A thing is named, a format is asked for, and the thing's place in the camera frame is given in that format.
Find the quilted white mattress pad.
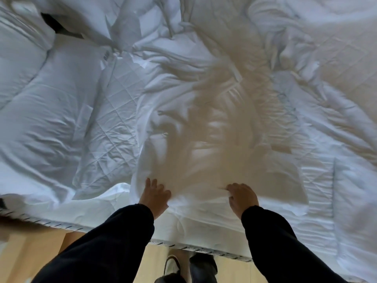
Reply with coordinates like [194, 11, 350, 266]
[73, 0, 377, 263]

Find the person's right hand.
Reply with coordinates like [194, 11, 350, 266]
[225, 182, 260, 221]

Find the person's left forearm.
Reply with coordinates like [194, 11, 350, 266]
[31, 204, 156, 283]

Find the person's left hand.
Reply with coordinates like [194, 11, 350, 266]
[137, 177, 172, 221]

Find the person's right forearm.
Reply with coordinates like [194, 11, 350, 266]
[241, 205, 351, 283]

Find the light wooden nightstand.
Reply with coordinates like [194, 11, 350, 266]
[0, 221, 86, 283]

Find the white bed sheet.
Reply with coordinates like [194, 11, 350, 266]
[129, 0, 310, 221]

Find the person's left shoe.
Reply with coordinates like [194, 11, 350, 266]
[163, 255, 182, 283]

